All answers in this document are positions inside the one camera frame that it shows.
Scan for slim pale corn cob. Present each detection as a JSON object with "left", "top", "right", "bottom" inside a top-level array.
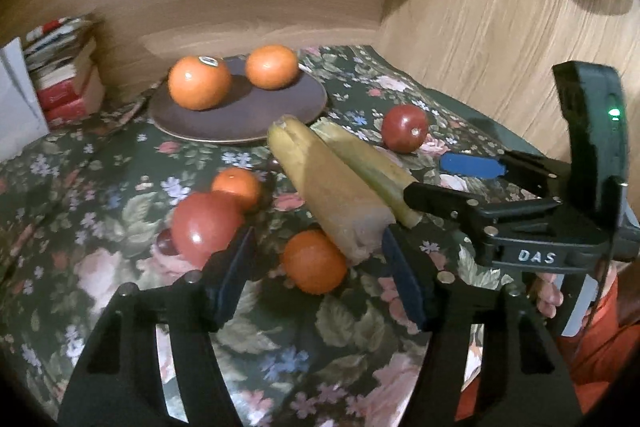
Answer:
[{"left": 310, "top": 117, "right": 423, "bottom": 229}]

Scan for orange with sticker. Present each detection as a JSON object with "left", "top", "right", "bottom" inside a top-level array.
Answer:
[{"left": 167, "top": 55, "right": 232, "bottom": 111}]

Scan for medium orange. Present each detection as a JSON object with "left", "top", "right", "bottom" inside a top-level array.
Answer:
[{"left": 281, "top": 229, "right": 349, "bottom": 295}]

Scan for small red tomato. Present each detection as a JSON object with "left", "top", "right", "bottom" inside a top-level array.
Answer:
[{"left": 381, "top": 104, "right": 430, "bottom": 153}]

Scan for brown round plate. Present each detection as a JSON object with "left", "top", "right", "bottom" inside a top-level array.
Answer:
[{"left": 147, "top": 54, "right": 328, "bottom": 144}]

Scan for small orange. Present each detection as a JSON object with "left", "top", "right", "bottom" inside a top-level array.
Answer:
[{"left": 211, "top": 167, "right": 263, "bottom": 212}]

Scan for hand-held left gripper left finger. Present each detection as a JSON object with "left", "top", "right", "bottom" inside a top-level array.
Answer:
[{"left": 57, "top": 224, "right": 257, "bottom": 427}]

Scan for stack of books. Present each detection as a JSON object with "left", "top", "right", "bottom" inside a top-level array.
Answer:
[{"left": 22, "top": 14, "right": 107, "bottom": 128}]

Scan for large red tomato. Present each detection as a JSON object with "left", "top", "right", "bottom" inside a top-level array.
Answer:
[{"left": 171, "top": 192, "right": 246, "bottom": 270}]

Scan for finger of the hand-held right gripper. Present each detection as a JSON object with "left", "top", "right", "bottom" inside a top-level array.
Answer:
[
  {"left": 439, "top": 150, "right": 572, "bottom": 199},
  {"left": 402, "top": 181, "right": 563, "bottom": 238}
]

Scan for thick yellow corn cob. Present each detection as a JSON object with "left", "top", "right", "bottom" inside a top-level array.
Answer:
[{"left": 266, "top": 114, "right": 397, "bottom": 265}]

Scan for large orange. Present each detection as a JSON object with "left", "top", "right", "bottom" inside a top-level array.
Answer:
[{"left": 245, "top": 44, "right": 300, "bottom": 90}]

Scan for person's right hand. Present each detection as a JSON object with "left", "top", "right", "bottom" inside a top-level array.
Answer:
[{"left": 531, "top": 273, "right": 567, "bottom": 319}]

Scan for person's right forearm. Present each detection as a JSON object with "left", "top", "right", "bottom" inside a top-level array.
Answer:
[{"left": 557, "top": 269, "right": 640, "bottom": 408}]

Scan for white paper sheets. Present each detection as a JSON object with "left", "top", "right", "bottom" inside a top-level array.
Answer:
[{"left": 0, "top": 37, "right": 49, "bottom": 150}]

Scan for floral tablecloth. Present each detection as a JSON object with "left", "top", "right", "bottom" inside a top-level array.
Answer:
[{"left": 0, "top": 44, "right": 551, "bottom": 427}]

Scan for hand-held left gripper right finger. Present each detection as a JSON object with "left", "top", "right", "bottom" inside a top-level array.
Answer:
[{"left": 382, "top": 224, "right": 583, "bottom": 427}]

